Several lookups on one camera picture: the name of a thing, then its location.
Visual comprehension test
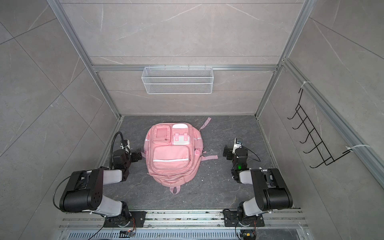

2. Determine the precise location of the pink student backpack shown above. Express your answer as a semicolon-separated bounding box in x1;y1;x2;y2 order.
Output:
142;118;218;195

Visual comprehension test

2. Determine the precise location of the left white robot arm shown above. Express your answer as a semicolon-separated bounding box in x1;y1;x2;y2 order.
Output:
58;149;142;221

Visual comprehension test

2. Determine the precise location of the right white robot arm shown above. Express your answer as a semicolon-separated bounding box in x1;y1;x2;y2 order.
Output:
223;146;293;220

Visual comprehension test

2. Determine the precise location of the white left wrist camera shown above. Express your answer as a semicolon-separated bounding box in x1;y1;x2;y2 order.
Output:
121;140;131;153

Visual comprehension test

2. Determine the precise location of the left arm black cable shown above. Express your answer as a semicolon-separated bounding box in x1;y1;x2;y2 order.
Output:
52;131;125;240

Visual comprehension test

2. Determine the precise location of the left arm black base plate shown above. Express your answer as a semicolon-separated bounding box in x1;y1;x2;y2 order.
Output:
104;211;147;228

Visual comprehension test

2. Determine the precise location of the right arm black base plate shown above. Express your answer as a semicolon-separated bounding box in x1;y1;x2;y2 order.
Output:
222;209;265;228

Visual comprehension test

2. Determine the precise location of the black wire hook rack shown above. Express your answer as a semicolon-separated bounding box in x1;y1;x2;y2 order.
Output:
287;89;353;169

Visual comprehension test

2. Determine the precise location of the white wire mesh basket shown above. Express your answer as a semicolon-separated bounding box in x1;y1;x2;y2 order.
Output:
142;67;214;95

